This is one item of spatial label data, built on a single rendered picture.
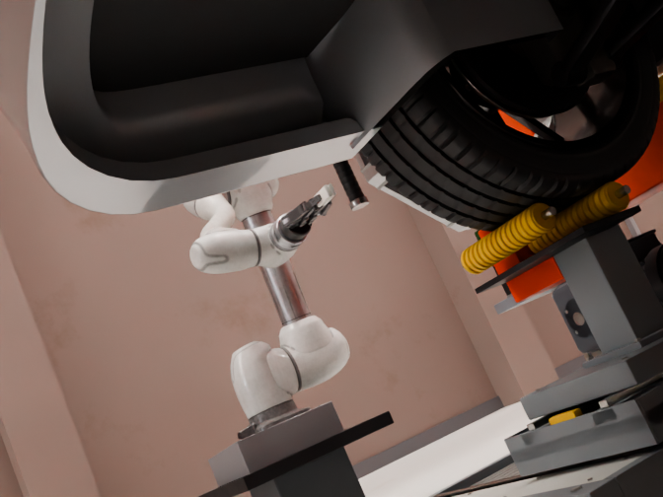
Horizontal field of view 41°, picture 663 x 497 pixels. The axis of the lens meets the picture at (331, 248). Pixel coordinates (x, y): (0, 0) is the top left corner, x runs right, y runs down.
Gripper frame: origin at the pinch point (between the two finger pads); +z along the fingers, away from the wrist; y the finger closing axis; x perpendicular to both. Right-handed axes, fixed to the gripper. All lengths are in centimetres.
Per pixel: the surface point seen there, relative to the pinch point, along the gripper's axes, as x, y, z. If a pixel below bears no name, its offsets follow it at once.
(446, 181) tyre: -19, 8, 53
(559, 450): -71, 8, 48
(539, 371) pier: -70, -257, -263
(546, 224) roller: -34, -4, 58
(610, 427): -70, 8, 62
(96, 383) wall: 23, -8, -299
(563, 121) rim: -12, -36, 44
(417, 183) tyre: -17, 10, 48
